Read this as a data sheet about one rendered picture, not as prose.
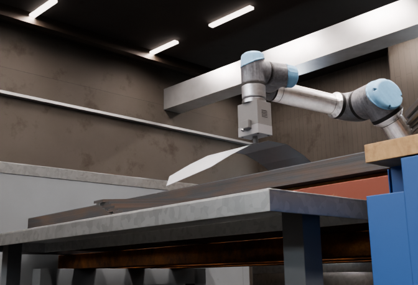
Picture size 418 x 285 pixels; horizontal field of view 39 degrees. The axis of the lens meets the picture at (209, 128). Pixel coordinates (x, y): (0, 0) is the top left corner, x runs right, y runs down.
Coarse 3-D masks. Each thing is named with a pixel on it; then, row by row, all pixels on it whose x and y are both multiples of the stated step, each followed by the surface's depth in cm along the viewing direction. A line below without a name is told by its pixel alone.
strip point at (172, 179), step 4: (204, 168) 154; (188, 172) 158; (192, 172) 156; (196, 172) 153; (172, 176) 163; (176, 176) 161; (180, 176) 158; (184, 176) 155; (188, 176) 153; (168, 180) 159; (172, 180) 157; (176, 180) 154; (168, 184) 154
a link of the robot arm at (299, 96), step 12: (276, 96) 199; (288, 96) 200; (300, 96) 202; (312, 96) 204; (324, 96) 206; (336, 96) 209; (348, 96) 209; (312, 108) 206; (324, 108) 207; (336, 108) 208; (348, 108) 208; (348, 120) 211; (360, 120) 209
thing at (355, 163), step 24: (288, 168) 117; (312, 168) 112; (336, 168) 108; (360, 168) 104; (384, 168) 100; (168, 192) 147; (192, 192) 139; (216, 192) 133; (240, 192) 127; (48, 216) 196; (72, 216) 183; (96, 216) 172
